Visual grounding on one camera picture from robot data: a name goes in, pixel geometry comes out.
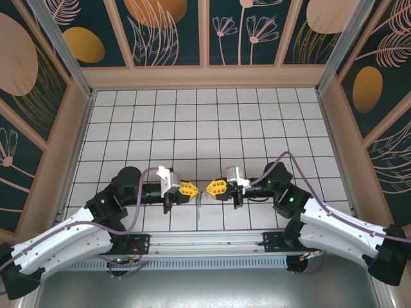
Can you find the small clear plastic bag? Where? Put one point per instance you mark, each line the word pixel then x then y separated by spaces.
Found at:
pixel 199 208

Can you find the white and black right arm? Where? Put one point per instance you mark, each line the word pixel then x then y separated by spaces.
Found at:
pixel 343 227

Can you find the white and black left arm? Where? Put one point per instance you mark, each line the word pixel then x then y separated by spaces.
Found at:
pixel 57 240

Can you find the grey metal sheet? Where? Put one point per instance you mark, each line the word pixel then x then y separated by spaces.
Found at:
pixel 192 292

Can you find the dark panel, single pink flower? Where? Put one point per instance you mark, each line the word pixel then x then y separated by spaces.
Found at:
pixel 13 179

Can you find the dark panel with pink fronds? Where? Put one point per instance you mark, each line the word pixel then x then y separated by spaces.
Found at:
pixel 391 173

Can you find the dark panel, oval and feathers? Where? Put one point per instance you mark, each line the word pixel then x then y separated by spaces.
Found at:
pixel 367 90

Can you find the dark panel with pink flowers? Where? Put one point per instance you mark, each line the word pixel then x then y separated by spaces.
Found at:
pixel 237 51

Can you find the dark panel with golden oval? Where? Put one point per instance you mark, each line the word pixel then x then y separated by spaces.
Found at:
pixel 109 48

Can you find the dark panel, orange circle, leaves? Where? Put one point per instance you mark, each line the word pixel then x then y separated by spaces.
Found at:
pixel 189 38

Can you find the dark panel with beige circle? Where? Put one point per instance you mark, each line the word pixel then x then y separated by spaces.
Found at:
pixel 16 64
pixel 321 13

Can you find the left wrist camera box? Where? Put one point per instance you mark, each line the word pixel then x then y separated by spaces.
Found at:
pixel 171 181

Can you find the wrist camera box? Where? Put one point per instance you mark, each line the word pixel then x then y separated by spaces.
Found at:
pixel 171 181
pixel 236 174

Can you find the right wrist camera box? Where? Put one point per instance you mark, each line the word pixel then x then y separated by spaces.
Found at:
pixel 236 174

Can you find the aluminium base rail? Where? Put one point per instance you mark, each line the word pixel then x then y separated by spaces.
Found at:
pixel 205 242

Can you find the aluminium side rail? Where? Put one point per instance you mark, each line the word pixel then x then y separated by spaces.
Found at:
pixel 343 160
pixel 77 154

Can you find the aluminium corner post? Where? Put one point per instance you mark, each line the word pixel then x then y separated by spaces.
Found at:
pixel 65 54
pixel 345 48

